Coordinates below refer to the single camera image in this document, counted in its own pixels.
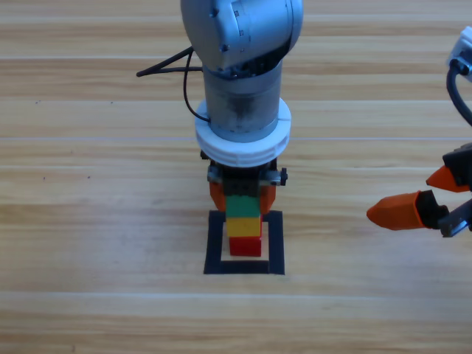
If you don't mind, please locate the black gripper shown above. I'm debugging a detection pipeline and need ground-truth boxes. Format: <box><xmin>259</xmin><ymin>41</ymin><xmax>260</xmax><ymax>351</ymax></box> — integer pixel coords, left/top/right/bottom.
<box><xmin>198</xmin><ymin>147</ymin><xmax>289</xmax><ymax>215</ymax></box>
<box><xmin>366</xmin><ymin>142</ymin><xmax>472</xmax><ymax>239</ymax></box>

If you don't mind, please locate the green wooden block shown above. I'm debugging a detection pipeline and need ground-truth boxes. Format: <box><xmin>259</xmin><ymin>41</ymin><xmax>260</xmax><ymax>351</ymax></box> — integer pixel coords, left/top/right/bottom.
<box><xmin>225</xmin><ymin>194</ymin><xmax>262</xmax><ymax>220</ymax></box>

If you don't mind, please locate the yellow wooden block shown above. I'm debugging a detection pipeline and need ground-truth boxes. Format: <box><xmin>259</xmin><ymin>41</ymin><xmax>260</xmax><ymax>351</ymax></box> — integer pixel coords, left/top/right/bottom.
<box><xmin>225</xmin><ymin>216</ymin><xmax>262</xmax><ymax>238</ymax></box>

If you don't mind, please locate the red wooden block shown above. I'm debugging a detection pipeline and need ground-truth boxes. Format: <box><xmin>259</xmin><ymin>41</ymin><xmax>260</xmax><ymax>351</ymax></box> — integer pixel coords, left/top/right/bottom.
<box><xmin>229</xmin><ymin>213</ymin><xmax>264</xmax><ymax>257</ymax></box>

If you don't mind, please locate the black tape square outline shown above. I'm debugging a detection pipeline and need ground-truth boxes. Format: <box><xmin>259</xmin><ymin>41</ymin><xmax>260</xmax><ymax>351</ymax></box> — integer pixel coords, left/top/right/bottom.
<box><xmin>203</xmin><ymin>209</ymin><xmax>285</xmax><ymax>276</ymax></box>

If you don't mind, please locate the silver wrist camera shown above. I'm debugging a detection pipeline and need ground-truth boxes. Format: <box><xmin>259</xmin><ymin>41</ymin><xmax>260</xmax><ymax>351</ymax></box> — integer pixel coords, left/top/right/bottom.
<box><xmin>447</xmin><ymin>25</ymin><xmax>472</xmax><ymax>85</ymax></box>

